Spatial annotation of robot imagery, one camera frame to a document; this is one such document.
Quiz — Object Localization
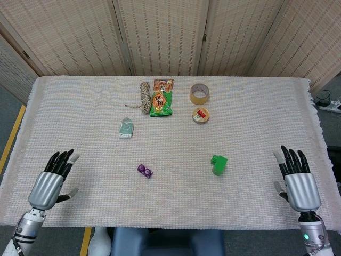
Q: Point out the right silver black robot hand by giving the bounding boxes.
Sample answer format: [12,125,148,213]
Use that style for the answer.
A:
[272,145,322,213]

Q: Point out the green orange snack bag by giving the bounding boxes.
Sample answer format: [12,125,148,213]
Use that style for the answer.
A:
[149,78,175,118]

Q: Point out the braided rope bundle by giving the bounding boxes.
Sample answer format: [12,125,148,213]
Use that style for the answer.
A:
[124,81,152,116]

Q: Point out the purple toy block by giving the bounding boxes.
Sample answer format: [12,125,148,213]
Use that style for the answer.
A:
[137,163,155,179]

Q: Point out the white power strip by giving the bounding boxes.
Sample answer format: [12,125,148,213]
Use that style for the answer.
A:
[319,99,341,114]

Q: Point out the small tape roll red label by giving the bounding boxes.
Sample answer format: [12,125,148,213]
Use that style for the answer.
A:
[192,107,210,125]

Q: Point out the black plug and cable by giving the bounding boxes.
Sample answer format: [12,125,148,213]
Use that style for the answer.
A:
[315,90,332,106]

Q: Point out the woven folding screen panel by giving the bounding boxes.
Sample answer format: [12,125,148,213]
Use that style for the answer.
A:
[198,0,285,77]
[250,0,341,94]
[113,0,214,77]
[0,34,38,105]
[0,0,132,77]

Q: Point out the green toy block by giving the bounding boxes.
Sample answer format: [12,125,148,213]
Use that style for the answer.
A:
[210,155,229,177]

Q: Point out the green white small packet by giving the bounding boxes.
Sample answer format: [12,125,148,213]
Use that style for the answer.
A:
[118,117,134,140]

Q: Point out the brown packing tape roll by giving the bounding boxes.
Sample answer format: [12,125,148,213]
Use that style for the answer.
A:
[189,83,210,105]

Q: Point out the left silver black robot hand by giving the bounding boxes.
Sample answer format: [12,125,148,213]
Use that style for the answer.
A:
[27,149,80,211]

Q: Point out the white robot base shell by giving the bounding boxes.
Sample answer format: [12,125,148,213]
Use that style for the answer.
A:
[88,226,112,256]

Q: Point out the white woven tablecloth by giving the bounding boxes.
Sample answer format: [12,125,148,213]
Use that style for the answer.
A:
[0,76,341,231]

